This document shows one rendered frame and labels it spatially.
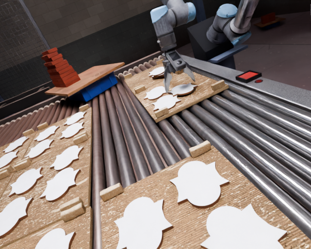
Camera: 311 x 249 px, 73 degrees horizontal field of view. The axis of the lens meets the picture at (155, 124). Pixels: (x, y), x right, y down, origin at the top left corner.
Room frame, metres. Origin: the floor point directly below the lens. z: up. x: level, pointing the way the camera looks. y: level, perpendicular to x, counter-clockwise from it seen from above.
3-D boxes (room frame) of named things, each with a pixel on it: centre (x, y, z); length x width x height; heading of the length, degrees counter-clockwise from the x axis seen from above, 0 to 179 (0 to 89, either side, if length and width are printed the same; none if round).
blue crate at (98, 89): (1.66, 0.35, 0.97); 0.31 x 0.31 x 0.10; 35
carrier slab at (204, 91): (0.99, -0.15, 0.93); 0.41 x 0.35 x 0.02; 7
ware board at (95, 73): (1.72, 0.39, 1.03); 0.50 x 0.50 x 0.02; 35
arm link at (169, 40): (0.97, -0.19, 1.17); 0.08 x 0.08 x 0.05
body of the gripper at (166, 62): (0.97, -0.18, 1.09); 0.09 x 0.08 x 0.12; 7
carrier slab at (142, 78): (1.40, -0.10, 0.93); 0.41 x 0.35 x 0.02; 6
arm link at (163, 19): (0.97, -0.19, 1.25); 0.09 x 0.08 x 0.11; 103
